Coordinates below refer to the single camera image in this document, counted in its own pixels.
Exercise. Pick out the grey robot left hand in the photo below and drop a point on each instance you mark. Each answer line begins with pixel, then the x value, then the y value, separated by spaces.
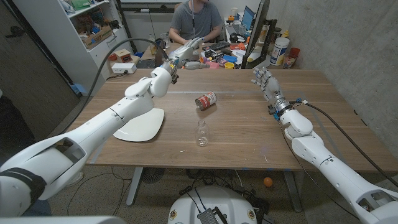
pixel 186 53

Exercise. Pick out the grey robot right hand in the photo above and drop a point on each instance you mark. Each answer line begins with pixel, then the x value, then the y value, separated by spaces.
pixel 273 90

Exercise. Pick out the red white soup can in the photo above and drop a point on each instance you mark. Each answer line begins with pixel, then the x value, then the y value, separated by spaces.
pixel 206 100

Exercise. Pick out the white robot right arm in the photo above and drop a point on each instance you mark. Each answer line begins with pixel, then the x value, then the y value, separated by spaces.
pixel 335 174

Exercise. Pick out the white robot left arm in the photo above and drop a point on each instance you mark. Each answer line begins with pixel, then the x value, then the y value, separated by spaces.
pixel 93 130

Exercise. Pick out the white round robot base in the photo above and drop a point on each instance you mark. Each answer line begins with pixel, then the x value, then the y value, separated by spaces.
pixel 217 199

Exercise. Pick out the red cup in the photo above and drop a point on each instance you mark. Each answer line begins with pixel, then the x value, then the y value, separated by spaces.
pixel 294 52

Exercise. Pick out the white paper plate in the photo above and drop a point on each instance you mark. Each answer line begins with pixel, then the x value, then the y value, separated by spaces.
pixel 143 126

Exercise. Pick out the clear glass jar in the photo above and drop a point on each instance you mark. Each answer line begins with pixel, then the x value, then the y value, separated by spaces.
pixel 202 133
pixel 165 40

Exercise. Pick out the pink box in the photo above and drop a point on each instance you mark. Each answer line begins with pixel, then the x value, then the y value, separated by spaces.
pixel 214 64

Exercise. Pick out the black keyboard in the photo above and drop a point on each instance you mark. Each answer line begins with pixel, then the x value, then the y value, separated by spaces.
pixel 219 46

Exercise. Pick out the clear bottle with yellow liquid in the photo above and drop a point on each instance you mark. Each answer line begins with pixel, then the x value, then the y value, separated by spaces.
pixel 151 49

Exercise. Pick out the cluttered wooden desk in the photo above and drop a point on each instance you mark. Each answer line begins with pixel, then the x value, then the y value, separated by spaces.
pixel 149 53

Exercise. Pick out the person in grey t-shirt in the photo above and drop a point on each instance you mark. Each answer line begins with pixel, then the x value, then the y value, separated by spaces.
pixel 202 18

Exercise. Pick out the thin white pole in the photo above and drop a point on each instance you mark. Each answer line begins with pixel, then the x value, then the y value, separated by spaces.
pixel 193 15

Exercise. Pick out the white plastic tub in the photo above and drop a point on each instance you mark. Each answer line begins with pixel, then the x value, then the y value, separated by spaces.
pixel 279 51

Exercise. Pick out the black laptop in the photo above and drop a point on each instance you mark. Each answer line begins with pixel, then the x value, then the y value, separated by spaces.
pixel 147 63

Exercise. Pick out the grey tape table marking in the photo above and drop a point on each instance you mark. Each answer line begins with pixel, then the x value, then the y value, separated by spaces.
pixel 233 92

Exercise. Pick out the blue box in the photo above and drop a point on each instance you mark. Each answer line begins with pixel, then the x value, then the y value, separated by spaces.
pixel 230 58

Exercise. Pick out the yellow bowl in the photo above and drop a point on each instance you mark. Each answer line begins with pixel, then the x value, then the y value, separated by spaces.
pixel 229 65

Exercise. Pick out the black headphones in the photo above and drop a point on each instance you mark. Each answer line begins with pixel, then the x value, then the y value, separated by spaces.
pixel 236 38

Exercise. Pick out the small wooden box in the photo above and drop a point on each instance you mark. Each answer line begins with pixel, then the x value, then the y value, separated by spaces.
pixel 123 56

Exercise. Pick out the black computer monitor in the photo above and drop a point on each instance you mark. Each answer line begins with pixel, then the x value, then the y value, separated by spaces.
pixel 257 28

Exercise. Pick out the white power box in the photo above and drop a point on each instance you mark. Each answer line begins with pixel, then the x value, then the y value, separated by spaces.
pixel 123 68

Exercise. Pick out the blue screen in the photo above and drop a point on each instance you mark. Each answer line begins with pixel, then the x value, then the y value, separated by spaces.
pixel 248 18

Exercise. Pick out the cardboard box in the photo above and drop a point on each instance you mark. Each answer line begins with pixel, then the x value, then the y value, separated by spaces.
pixel 98 38

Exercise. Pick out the orange ball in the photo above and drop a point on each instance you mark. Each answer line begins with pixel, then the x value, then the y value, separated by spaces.
pixel 268 182

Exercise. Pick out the grey table leg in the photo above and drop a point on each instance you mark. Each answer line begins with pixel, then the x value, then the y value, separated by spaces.
pixel 134 186
pixel 292 191

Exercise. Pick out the white shelf unit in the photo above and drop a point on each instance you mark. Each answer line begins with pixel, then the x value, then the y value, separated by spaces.
pixel 62 46

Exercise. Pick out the black round fan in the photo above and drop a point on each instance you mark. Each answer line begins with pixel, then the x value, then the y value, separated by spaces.
pixel 152 175

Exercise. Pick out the dark wooden door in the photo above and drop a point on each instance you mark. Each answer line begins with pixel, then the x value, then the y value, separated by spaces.
pixel 37 77

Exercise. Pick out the person in dark clothes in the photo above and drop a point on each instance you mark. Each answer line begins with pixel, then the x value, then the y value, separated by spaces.
pixel 12 133

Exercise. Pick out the white robot torso panel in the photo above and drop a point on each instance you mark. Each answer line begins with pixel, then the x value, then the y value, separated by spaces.
pixel 62 220

